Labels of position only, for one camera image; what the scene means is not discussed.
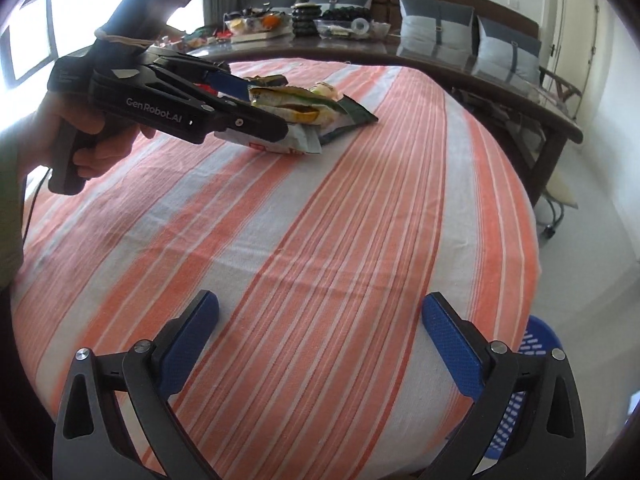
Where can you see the person's green shirt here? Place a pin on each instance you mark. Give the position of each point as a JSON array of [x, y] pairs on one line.
[[10, 210]]

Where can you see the blue plastic waste basket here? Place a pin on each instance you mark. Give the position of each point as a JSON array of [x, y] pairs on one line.
[[540, 335]]

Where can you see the wheeled stool with cream cushion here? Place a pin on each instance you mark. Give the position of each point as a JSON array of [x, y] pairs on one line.
[[557, 195]]

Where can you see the dark wooden coffee table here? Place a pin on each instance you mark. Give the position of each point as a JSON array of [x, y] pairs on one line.
[[450, 65]]

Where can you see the yellow green wrapper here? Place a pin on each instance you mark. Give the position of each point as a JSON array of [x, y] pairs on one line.
[[327, 90]]

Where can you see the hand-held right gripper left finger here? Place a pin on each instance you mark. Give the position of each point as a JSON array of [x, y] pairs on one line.
[[187, 340]]

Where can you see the black ribbed vase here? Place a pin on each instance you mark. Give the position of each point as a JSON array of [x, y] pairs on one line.
[[305, 21]]

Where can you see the white door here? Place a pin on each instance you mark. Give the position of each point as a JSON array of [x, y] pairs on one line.
[[556, 30]]

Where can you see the black bag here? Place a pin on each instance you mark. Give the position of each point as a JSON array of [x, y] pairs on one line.
[[345, 14]]

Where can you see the person's left hand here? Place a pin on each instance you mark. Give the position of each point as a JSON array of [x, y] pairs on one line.
[[105, 145]]

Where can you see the orange striped tablecloth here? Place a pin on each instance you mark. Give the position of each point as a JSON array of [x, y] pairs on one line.
[[310, 260]]

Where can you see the bright window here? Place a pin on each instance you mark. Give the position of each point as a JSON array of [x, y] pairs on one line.
[[30, 45]]

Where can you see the small green brown packet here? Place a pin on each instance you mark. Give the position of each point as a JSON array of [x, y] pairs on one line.
[[270, 80]]

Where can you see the yellow green snack packet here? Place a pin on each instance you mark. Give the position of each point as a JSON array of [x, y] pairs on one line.
[[290, 102]]

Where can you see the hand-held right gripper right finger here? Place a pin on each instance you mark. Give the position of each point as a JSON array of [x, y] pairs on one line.
[[452, 345]]

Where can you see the clear container of fruit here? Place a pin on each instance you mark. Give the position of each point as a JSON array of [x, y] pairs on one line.
[[257, 25]]

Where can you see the dark green packet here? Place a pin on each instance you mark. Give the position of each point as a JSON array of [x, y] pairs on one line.
[[355, 117]]

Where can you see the glass tray with tape roll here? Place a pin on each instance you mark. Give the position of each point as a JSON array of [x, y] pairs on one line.
[[352, 29]]

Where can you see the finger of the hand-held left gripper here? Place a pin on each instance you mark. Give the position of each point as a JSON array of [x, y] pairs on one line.
[[260, 127], [227, 85]]

